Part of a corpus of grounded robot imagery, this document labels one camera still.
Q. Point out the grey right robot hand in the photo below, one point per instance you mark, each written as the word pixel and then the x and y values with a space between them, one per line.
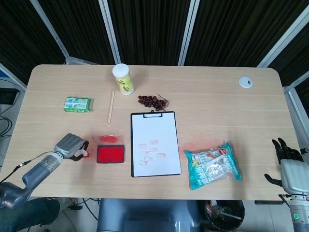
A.
pixel 294 174

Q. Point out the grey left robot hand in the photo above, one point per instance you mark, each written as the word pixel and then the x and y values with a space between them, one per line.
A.
pixel 68 145

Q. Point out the white red stamp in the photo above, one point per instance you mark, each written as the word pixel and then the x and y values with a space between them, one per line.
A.
pixel 83 152

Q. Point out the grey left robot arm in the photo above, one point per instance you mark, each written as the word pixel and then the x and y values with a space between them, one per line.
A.
pixel 36 171

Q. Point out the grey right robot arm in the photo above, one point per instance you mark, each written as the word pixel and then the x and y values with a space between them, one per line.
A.
pixel 300 212

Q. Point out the green tissue pack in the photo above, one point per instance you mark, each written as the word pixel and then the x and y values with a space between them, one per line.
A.
pixel 77 105

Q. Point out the red ink pad clear lid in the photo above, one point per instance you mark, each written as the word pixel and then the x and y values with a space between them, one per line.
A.
pixel 109 154

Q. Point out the wooden chopsticks pair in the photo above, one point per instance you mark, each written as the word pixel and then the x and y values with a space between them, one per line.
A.
pixel 111 106

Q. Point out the black clipboard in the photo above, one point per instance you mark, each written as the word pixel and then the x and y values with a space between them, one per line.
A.
pixel 131 145

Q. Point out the yellow tennis ball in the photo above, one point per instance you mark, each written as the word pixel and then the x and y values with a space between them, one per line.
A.
pixel 123 79
pixel 126 90

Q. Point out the black trash bin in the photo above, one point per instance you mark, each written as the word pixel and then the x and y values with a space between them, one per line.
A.
pixel 224 215

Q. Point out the blue jeans leg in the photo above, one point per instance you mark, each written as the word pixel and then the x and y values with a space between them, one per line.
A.
pixel 26 215

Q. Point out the teal snack bag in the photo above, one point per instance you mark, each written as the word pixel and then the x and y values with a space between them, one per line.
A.
pixel 212 166

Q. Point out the white stamped paper sheet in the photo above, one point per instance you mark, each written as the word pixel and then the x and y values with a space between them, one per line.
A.
pixel 157 128

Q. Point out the clear tennis ball tube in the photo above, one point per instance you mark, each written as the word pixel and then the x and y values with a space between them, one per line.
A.
pixel 120 70

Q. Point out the dark red grape bunch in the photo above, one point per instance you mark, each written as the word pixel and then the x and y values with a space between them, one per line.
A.
pixel 149 100

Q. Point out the blue-grey robot torso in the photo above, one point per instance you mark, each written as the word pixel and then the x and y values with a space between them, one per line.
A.
pixel 144 215

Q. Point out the white partition frame post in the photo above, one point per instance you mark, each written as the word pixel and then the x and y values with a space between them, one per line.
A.
pixel 109 31
pixel 282 41
pixel 189 31
pixel 53 33

